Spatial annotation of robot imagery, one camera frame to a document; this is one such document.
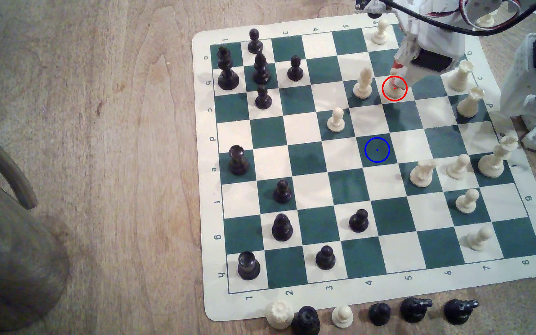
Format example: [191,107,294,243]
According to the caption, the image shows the black chess queen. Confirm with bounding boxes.
[292,306,321,335]

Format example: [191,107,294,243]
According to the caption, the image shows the white chess knight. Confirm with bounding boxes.
[409,159,439,189]

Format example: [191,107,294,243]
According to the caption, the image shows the green and white chess mat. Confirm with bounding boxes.
[192,13,536,323]

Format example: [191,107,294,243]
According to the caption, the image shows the black chess knight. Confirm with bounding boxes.
[443,299,480,326]
[399,297,434,324]

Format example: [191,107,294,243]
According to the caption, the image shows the red white black servo wires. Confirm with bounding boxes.
[424,0,483,29]

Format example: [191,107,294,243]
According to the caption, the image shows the black cable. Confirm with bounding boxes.
[380,0,536,37]

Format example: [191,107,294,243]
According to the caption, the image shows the black chess king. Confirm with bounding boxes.
[217,45,241,91]

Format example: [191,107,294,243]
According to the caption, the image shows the white chess bishop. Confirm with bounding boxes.
[353,67,374,100]

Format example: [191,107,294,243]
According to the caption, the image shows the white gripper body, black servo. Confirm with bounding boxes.
[395,7,468,74]

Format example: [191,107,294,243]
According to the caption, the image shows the white chess rook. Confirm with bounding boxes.
[457,87,485,118]
[266,300,295,330]
[448,60,475,92]

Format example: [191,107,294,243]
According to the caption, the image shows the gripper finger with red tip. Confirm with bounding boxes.
[400,67,426,90]
[390,43,414,79]

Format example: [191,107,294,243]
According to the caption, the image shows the black chess bishop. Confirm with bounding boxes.
[252,50,272,85]

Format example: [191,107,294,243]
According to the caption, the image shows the stainless steel pot with handle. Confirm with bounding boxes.
[0,114,71,332]

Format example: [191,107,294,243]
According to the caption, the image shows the black chess pawn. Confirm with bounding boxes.
[254,84,273,110]
[315,245,337,271]
[348,208,370,233]
[287,55,305,82]
[274,179,293,204]
[271,213,294,242]
[248,28,264,54]
[368,302,392,326]

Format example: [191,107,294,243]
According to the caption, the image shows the black chess rook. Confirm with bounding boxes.
[228,144,250,176]
[237,251,261,281]

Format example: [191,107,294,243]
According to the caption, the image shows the white chess pawn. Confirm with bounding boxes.
[332,305,355,328]
[455,188,480,214]
[371,19,390,46]
[466,226,493,252]
[447,154,471,180]
[327,107,346,133]
[386,77,406,99]

